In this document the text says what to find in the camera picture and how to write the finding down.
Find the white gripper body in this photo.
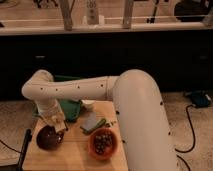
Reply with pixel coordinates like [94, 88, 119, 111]
[39, 105, 65, 129]

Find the tan rectangular eraser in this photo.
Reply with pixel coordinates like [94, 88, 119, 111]
[54, 123, 66, 132]

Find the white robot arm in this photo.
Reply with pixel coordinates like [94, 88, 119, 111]
[21, 69, 180, 171]

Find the purple bowl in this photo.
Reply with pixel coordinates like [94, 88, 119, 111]
[36, 125, 64, 151]

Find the orange bowl with grapes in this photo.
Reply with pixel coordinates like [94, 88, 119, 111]
[87, 128, 118, 161]

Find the green plastic tray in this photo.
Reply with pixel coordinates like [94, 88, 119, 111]
[54, 75, 82, 122]

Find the black pole left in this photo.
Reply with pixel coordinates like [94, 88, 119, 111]
[16, 129, 32, 171]

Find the white small cup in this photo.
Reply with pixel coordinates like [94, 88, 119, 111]
[82, 100, 94, 110]

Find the grey sponge block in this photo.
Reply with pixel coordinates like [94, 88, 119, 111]
[80, 115, 97, 131]

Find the blue black floor device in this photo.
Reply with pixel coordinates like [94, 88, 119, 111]
[185, 91, 211, 108]

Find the black cable on floor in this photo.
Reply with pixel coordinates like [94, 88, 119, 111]
[174, 104, 197, 171]

